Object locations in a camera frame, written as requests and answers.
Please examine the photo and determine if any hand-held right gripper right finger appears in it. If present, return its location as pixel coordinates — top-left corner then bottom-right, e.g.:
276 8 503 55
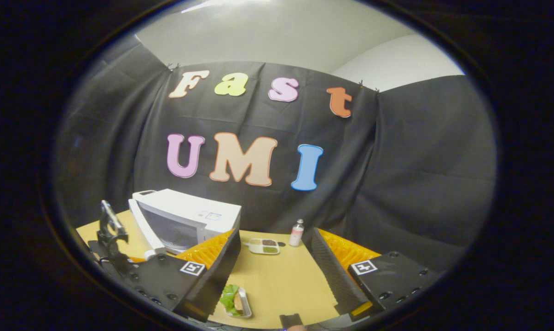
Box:
312 228 444 322

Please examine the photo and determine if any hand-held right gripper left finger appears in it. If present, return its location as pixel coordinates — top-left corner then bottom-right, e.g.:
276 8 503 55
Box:
113 229 241 323

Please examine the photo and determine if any white rectangular food plate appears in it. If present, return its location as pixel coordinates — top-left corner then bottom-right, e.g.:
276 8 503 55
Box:
222 287 253 319

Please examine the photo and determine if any white microwave oven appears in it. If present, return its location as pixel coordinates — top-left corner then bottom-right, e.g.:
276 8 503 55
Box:
128 188 242 260

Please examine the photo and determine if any white divided condiment dish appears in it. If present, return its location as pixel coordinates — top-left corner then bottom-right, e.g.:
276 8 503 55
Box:
248 238 281 255

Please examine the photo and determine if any small white pink-label bottle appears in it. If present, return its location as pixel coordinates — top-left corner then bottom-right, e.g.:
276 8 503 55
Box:
289 219 305 247

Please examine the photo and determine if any small black block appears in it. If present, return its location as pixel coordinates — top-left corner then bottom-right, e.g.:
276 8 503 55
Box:
279 314 303 330

